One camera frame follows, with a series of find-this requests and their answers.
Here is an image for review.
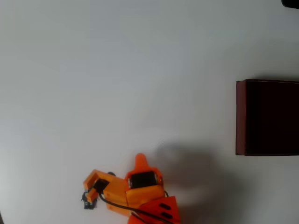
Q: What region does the small dark object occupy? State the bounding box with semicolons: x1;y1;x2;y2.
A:
80;189;98;210

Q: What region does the dark red open box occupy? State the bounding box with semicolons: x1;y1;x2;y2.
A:
235;78;299;156

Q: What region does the black object at table corner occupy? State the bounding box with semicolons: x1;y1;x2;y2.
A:
281;0;299;10

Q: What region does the dark camera cable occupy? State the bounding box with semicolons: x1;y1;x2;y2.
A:
98;190;180;224

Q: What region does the orange camera mount bracket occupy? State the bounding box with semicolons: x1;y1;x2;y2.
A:
83;169;131;217

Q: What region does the black camera module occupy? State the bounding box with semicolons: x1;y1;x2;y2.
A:
93;179;110;194

